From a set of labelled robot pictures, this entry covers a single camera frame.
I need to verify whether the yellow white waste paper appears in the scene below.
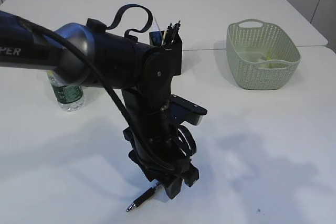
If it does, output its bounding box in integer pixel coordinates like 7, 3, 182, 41
257, 50, 287, 69

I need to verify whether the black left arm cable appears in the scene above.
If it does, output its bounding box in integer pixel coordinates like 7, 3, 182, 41
18, 3, 197, 175

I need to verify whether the black pen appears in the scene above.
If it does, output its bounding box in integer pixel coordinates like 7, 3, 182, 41
162, 23, 173, 46
126, 182, 162, 212
171, 20, 181, 42

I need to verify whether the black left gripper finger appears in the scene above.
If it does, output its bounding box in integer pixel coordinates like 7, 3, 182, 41
160, 175, 183, 199

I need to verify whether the black square pen holder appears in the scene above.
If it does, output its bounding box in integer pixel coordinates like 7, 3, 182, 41
149, 31, 182, 76

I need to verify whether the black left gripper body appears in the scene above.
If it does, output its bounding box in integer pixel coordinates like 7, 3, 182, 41
124, 103, 199, 187

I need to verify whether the green woven plastic basket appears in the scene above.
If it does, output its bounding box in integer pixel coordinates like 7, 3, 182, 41
226, 19, 301, 90

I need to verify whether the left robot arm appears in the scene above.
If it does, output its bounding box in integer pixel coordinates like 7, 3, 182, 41
1, 12, 207, 198

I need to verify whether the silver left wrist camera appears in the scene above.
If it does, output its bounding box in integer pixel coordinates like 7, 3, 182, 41
167, 94, 207, 126

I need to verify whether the clear plastic water bottle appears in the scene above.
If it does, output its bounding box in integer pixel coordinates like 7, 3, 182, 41
47, 70, 85, 112

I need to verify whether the clear plastic ruler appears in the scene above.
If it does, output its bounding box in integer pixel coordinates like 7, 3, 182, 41
152, 17, 163, 46

